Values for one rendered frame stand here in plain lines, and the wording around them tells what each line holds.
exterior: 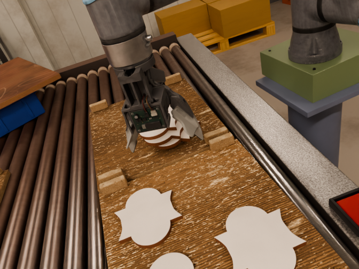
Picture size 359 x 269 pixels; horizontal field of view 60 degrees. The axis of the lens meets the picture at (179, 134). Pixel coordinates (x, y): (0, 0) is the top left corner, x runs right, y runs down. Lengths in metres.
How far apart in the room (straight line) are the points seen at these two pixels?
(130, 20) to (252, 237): 0.39
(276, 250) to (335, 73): 0.60
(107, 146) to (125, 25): 0.47
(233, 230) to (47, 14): 3.90
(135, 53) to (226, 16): 3.17
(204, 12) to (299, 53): 3.09
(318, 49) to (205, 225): 0.62
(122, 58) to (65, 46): 3.83
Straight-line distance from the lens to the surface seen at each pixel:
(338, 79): 1.01
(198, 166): 0.71
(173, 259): 0.56
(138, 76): 0.49
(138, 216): 0.64
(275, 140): 0.78
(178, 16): 3.94
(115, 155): 0.84
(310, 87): 0.96
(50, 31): 4.28
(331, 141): 1.17
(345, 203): 0.63
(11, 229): 0.84
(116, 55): 0.50
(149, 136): 0.77
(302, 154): 0.74
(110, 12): 0.48
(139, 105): 0.52
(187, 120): 0.59
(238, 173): 0.67
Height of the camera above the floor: 1.40
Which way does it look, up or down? 35 degrees down
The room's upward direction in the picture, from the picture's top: 17 degrees counter-clockwise
